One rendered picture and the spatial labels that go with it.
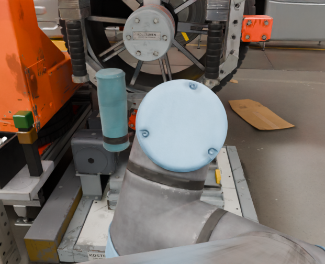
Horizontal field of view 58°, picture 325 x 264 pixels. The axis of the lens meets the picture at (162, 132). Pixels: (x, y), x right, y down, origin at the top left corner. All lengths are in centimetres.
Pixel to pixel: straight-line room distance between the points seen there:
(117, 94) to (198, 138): 63
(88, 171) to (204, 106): 104
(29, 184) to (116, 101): 35
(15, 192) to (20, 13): 52
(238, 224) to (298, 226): 122
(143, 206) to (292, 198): 139
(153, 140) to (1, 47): 79
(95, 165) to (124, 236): 95
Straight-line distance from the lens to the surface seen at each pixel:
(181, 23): 104
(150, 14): 79
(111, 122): 92
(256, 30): 97
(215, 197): 132
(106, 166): 125
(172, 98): 28
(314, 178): 186
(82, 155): 125
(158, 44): 80
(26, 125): 88
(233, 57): 97
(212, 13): 72
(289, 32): 145
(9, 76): 103
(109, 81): 87
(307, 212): 160
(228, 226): 29
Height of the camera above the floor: 99
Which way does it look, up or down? 28 degrees down
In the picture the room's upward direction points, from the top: straight up
